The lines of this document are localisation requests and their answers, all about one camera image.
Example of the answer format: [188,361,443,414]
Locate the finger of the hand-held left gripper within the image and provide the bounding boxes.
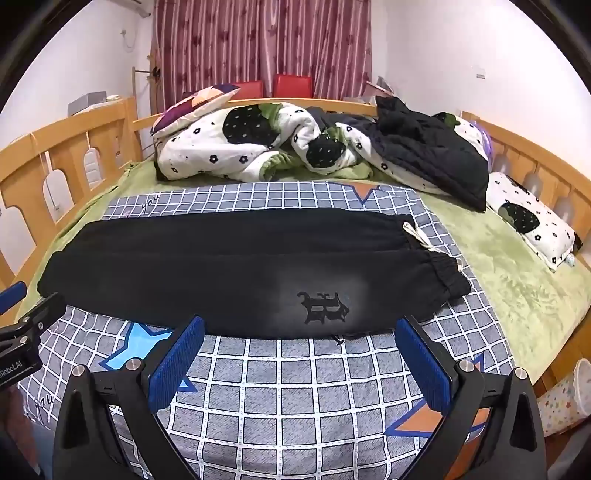
[13,292,66,337]
[0,281,27,317]

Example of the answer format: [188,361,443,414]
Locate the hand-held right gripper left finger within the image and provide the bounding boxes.
[53,315,206,480]

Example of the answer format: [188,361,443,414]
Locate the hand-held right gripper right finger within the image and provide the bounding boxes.
[394,315,548,480]

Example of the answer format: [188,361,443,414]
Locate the black pants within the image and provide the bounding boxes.
[37,210,472,340]

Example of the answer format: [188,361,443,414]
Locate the grey grid star bedsheet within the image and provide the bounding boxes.
[18,180,515,480]

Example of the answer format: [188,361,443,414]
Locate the green fleece bed cover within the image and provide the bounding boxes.
[14,159,578,384]

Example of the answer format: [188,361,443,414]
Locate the star print trash bin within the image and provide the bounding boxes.
[538,357,591,438]

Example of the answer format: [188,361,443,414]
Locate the white floral strawberry pillow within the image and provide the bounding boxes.
[487,171,583,272]

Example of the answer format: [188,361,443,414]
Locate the black quilted jacket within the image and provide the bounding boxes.
[372,95,490,213]

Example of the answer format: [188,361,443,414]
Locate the grey box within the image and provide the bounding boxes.
[68,92,122,116]

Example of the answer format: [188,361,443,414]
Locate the white floral strawberry quilt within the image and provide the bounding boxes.
[154,102,490,197]

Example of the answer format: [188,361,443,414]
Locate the purple plush item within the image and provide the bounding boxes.
[475,121,496,160]

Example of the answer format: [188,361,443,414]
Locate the purple geometric pillow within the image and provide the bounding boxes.
[151,83,241,139]

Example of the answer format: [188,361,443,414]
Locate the wooden coat rack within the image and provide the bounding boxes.
[131,51,164,116]

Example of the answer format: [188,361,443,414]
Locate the red chair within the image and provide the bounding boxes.
[231,80,264,100]
[272,74,314,99]

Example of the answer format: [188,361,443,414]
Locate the white air conditioner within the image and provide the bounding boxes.
[111,0,155,19]

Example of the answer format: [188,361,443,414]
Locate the red patterned curtain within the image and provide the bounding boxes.
[152,0,374,116]

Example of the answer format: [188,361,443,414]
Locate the wooden bed frame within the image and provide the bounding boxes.
[0,97,591,416]

